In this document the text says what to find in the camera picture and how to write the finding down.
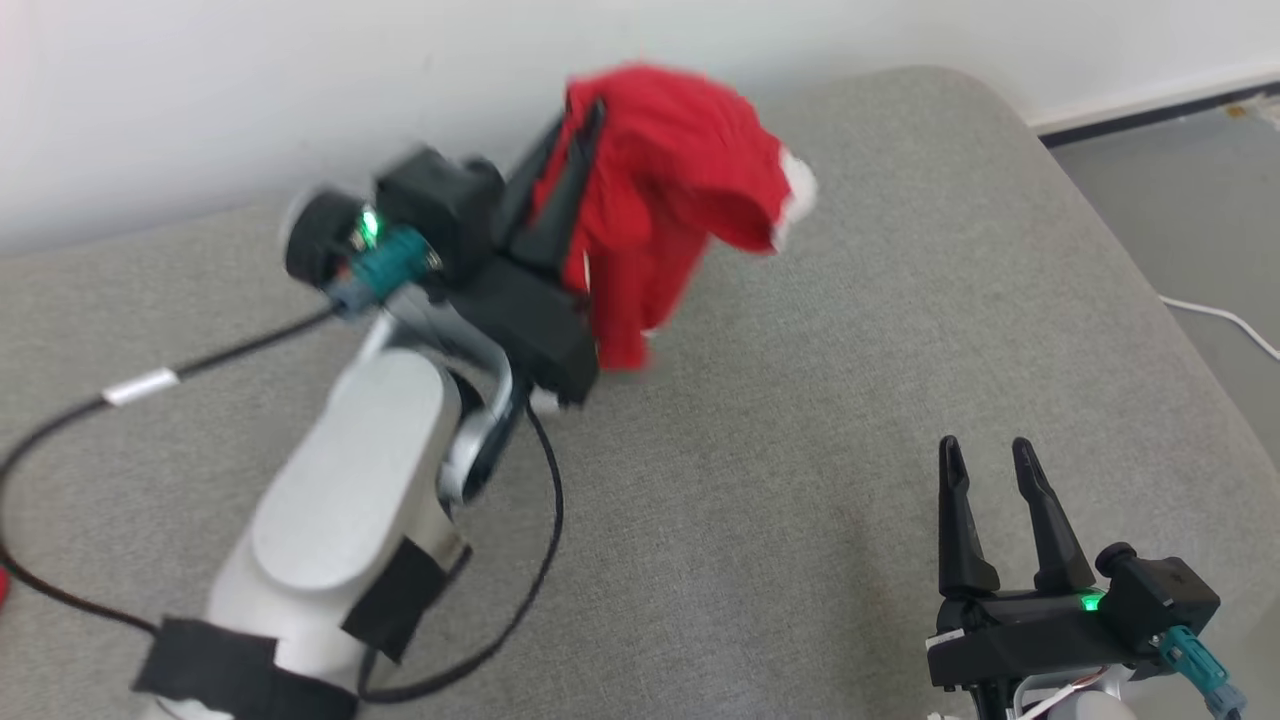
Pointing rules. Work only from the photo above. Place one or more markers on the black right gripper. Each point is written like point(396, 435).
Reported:
point(1030, 630)

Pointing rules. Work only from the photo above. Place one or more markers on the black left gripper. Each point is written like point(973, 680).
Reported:
point(540, 330)

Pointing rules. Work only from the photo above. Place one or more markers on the red shorts with white trim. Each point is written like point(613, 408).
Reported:
point(670, 170)

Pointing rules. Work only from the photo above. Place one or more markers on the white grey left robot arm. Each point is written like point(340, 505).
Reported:
point(340, 480)

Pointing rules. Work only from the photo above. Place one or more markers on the black and white baseboard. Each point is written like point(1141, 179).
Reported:
point(1150, 110)

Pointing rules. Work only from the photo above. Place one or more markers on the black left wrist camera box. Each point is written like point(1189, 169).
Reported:
point(440, 205)

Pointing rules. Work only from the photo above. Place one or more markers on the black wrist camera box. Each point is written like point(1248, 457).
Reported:
point(440, 205)
point(1165, 600)

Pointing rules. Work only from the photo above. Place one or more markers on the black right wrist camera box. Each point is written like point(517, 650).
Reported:
point(1165, 600)

